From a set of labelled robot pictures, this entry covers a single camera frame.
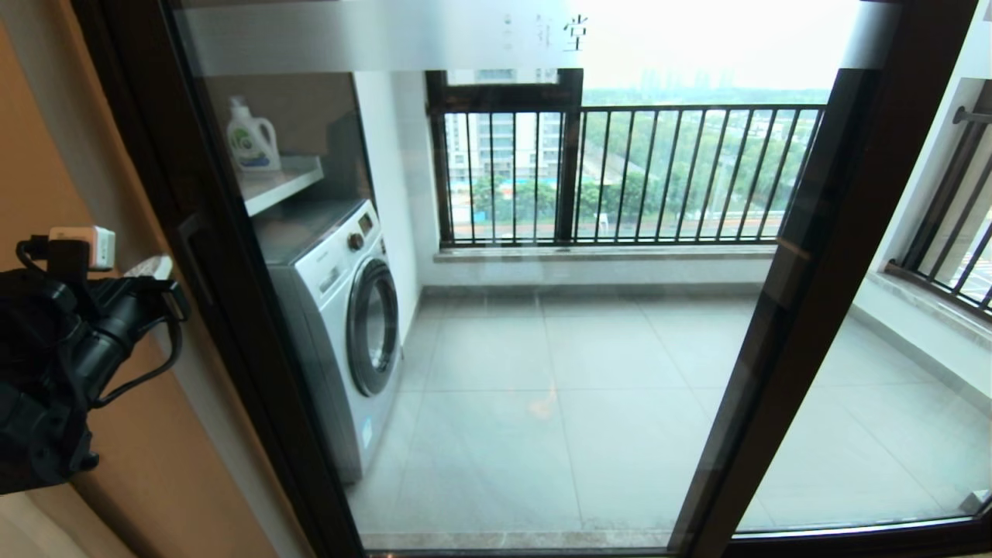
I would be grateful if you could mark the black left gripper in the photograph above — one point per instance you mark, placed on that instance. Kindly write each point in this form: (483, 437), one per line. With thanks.
(70, 325)

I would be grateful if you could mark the dark framed sliding glass door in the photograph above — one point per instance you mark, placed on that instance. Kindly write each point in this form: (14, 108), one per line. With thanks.
(349, 39)

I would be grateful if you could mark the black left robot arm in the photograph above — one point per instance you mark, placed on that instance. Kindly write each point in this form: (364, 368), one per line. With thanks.
(39, 434)

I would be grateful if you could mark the white shelf board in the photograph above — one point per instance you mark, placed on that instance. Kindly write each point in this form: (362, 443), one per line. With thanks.
(280, 180)

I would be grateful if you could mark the white detergent bottle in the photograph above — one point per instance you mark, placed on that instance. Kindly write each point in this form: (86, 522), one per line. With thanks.
(252, 141)

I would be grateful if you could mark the white front-load washing machine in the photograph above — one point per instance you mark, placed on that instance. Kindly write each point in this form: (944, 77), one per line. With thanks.
(333, 325)

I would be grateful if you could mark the beige curtain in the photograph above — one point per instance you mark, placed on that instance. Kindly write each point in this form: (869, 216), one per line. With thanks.
(31, 535)

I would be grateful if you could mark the stone window sill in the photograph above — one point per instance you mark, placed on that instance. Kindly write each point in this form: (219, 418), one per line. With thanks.
(930, 304)
(604, 252)

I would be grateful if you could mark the black balcony railing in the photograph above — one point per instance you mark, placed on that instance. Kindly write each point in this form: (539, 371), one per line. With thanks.
(659, 110)

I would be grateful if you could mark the black side railing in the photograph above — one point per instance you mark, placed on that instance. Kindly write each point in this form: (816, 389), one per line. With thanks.
(949, 225)

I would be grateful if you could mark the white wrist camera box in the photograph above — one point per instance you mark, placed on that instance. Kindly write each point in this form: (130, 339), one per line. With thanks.
(85, 246)

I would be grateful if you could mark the dark window frame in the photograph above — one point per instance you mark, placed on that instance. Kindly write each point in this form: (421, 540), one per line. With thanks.
(504, 94)

